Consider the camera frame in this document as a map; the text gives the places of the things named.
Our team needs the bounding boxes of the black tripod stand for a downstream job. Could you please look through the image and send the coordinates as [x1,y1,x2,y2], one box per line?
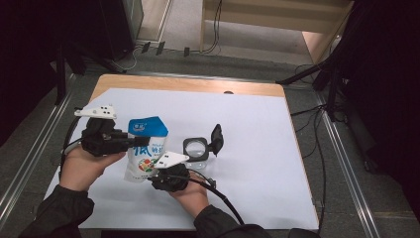
[275,46,351,122]

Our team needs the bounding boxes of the light wooden shelf frame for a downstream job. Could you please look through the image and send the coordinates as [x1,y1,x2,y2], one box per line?
[199,0,355,65]

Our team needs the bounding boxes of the glass jar with black lid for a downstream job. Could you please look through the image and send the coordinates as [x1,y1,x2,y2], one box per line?
[182,123,225,171]

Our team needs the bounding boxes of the metal floor rail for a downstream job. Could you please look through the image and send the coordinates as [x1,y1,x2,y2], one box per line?
[0,73,77,229]
[311,90,381,238]

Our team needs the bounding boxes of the hand-held gripper cable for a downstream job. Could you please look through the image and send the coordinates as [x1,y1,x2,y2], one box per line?
[58,113,84,175]
[182,168,246,226]

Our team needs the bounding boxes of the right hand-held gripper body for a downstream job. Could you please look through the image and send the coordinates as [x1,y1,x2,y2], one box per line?
[150,151,191,193]

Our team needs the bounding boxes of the person's left hand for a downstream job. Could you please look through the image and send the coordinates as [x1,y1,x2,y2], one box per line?
[58,145,127,192]

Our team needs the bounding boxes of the person's right hand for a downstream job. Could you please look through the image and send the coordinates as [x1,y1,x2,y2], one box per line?
[167,172,211,219]

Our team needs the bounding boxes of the black floor cable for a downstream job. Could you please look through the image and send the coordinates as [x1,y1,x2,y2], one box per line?
[289,63,329,238]

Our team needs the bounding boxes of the black metal stand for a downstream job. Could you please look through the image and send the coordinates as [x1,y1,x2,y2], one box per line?
[49,39,127,106]

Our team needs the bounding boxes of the white floor cable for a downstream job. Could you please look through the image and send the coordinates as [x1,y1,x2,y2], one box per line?
[110,44,147,72]

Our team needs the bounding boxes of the left hand-held gripper cable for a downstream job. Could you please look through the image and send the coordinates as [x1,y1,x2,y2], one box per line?
[58,113,84,175]

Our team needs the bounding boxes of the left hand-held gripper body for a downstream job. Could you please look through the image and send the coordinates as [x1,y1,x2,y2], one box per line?
[73,104,134,158]

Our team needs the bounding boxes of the blue and white milk pouch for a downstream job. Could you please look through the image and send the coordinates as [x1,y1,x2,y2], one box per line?
[123,115,170,183]

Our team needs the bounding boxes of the hanging black cables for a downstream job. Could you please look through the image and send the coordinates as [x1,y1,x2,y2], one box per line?
[201,0,223,55]

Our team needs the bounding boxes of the right hand-held gripper cable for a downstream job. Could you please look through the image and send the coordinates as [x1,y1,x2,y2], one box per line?
[182,168,246,226]

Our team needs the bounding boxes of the white paper sheet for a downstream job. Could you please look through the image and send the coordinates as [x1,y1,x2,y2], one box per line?
[44,87,320,231]

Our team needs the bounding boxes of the dark cabinet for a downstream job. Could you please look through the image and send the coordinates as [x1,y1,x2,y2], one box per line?
[98,0,145,61]

